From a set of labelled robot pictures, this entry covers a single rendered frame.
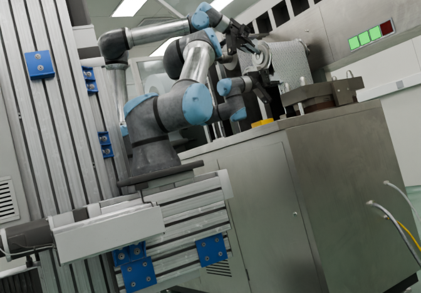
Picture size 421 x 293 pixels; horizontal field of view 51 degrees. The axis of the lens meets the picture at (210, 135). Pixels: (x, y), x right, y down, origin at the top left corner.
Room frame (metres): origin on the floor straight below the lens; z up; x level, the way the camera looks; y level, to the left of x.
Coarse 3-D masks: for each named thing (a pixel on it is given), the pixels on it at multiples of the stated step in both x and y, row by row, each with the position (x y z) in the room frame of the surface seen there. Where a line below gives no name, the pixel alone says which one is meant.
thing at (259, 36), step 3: (258, 33) 2.46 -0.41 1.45; (261, 33) 2.47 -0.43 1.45; (264, 33) 2.49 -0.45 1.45; (267, 33) 2.50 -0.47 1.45; (219, 36) 2.32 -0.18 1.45; (222, 36) 2.31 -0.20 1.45; (225, 36) 2.33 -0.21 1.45; (249, 36) 2.41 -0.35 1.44; (252, 36) 2.43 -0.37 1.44; (255, 36) 2.44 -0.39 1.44; (258, 36) 2.50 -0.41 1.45; (261, 36) 2.52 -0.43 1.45; (264, 36) 2.53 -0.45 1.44; (219, 39) 2.32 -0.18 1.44; (222, 39) 2.31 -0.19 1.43; (225, 39) 2.35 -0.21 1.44; (252, 39) 2.50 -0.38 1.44; (258, 39) 2.55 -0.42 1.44; (261, 39) 2.57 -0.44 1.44; (219, 42) 2.33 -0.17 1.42; (222, 42) 2.39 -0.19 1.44; (225, 42) 2.40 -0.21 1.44
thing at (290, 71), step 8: (280, 64) 2.10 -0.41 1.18; (288, 64) 2.13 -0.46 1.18; (296, 64) 2.16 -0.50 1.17; (304, 64) 2.19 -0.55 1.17; (280, 72) 2.10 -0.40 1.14; (288, 72) 2.12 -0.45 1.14; (296, 72) 2.15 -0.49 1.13; (304, 72) 2.18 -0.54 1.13; (288, 80) 2.12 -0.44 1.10; (296, 80) 2.15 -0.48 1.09; (312, 80) 2.20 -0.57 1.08; (280, 88) 2.08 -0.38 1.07
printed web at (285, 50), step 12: (276, 48) 2.11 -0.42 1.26; (288, 48) 2.15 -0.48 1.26; (300, 48) 2.19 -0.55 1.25; (240, 60) 2.28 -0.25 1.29; (228, 72) 2.41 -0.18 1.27; (240, 72) 2.46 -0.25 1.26; (252, 96) 2.48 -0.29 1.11; (252, 108) 2.47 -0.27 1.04; (240, 120) 2.41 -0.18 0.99; (252, 120) 2.46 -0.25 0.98
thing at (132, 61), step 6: (132, 60) 2.81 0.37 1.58; (138, 60) 2.84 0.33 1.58; (144, 60) 2.86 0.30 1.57; (150, 60) 2.88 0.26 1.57; (156, 60) 2.92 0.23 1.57; (132, 66) 2.81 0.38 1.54; (132, 72) 2.83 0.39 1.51; (138, 78) 2.82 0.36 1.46; (138, 84) 2.81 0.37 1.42; (138, 90) 2.81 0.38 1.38
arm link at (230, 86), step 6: (228, 78) 1.90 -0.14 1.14; (234, 78) 1.91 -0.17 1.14; (240, 78) 1.93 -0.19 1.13; (222, 84) 1.88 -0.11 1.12; (228, 84) 1.88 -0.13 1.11; (234, 84) 1.89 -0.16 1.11; (240, 84) 1.91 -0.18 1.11; (222, 90) 1.89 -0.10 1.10; (228, 90) 1.88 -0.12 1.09; (234, 90) 1.89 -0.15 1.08; (240, 90) 1.92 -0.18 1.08
